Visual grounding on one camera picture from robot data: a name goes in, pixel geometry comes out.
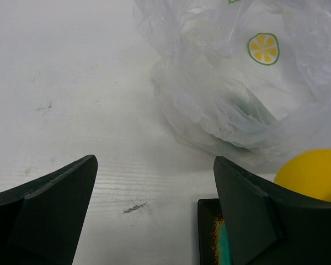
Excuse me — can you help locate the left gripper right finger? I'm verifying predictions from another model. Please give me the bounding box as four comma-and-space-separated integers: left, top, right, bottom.
213, 157, 331, 264

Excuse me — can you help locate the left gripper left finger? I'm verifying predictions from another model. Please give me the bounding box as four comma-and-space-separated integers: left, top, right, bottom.
0, 155, 98, 264

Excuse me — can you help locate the yellow fake lemon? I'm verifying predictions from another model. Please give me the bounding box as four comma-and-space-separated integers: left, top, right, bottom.
274, 149, 331, 202

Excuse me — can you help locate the green fake fruit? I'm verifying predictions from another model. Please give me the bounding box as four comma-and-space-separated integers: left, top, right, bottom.
229, 96, 275, 133

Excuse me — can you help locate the translucent plastic bag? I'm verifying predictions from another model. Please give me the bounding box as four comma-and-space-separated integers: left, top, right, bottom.
134, 1, 331, 168

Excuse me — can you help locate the teal square ceramic plate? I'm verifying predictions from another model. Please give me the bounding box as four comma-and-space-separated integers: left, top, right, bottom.
197, 198, 233, 265

